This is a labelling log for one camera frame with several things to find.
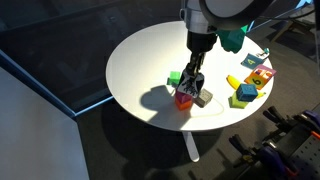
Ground blue plastic block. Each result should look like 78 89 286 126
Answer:
236 84 258 102

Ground black perforated breadboard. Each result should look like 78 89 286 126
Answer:
246 124 320 180

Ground purple orange soft cube six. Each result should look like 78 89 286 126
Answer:
244 64 277 90

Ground white round table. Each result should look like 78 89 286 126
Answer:
106 21 273 162

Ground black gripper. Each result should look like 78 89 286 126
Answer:
186 31 217 72

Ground white thin cable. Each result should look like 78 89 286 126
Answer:
189 98 226 119

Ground magenta orange stacked block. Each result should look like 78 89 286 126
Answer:
175 91 193 110

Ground yellow banana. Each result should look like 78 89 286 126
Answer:
226 75 265 99

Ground lime green block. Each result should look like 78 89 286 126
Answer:
229 93 248 109

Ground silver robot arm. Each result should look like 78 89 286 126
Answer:
180 0 275 74

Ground purple orange clamp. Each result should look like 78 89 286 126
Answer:
229 134 299 178

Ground purple black clamp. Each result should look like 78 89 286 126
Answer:
263 106 320 140

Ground grey plastic block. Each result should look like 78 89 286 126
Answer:
194 89 213 108

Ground small green cube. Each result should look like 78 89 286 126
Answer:
167 71 181 85

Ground blue white soft cube four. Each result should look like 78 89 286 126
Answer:
241 53 264 70

